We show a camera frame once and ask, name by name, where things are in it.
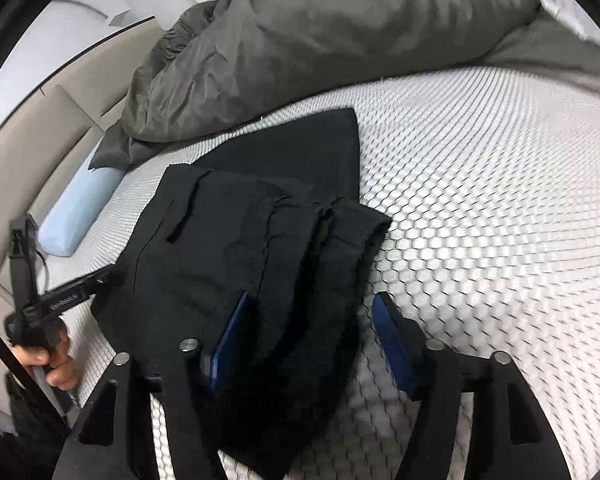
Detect person's left hand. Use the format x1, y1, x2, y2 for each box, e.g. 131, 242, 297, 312
12, 332, 78, 392

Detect light blue pillow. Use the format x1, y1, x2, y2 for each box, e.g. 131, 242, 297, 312
38, 152, 131, 258

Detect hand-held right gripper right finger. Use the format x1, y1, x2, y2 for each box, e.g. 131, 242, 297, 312
371, 291, 571, 480

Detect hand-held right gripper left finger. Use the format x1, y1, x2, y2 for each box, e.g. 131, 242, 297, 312
52, 290, 253, 480

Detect grey duvet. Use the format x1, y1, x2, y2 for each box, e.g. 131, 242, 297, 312
89, 0, 600, 171

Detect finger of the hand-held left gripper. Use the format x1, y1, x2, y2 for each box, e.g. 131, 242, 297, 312
82, 265, 126, 292

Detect white honeycomb mattress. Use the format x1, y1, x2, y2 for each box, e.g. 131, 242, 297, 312
40, 62, 600, 480

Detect black pants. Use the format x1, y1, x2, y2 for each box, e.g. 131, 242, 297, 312
90, 106, 393, 480

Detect beige padded headboard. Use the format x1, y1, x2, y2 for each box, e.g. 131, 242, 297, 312
0, 15, 181, 356

